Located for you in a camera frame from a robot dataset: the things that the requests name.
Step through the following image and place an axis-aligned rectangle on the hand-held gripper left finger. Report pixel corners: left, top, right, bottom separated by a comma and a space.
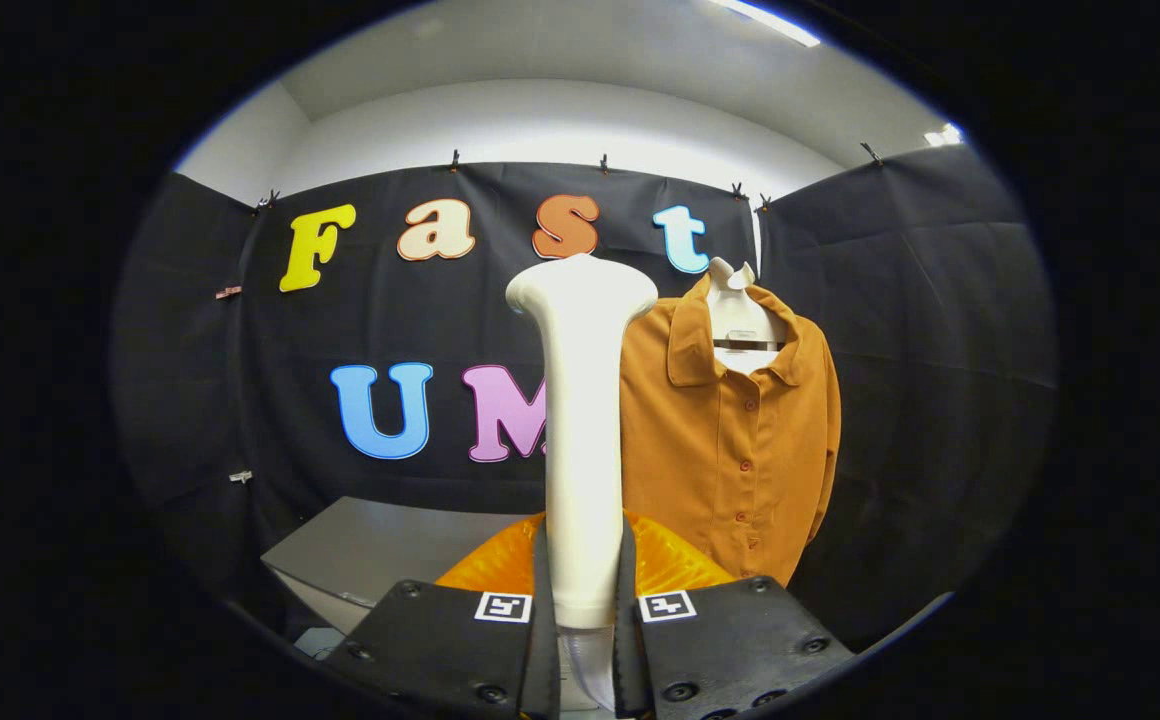
323, 512, 561, 720

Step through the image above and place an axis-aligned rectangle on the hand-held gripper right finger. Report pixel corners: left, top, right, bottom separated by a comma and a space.
612, 512, 856, 720

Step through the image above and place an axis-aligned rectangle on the white garment steamer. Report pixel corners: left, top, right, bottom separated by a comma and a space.
505, 253, 659, 713

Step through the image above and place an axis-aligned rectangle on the orange button shirt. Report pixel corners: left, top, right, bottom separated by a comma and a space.
620, 272, 843, 588

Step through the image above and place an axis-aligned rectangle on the white clothes hanger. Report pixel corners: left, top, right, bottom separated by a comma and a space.
705, 257, 791, 376

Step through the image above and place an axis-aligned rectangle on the grey cabinet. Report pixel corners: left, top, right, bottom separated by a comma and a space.
262, 497, 533, 641

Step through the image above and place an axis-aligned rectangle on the black backdrop cloth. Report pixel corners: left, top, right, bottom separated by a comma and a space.
110, 143, 1059, 651

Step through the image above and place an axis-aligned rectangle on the row of black clips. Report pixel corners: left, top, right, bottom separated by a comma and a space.
255, 140, 884, 214

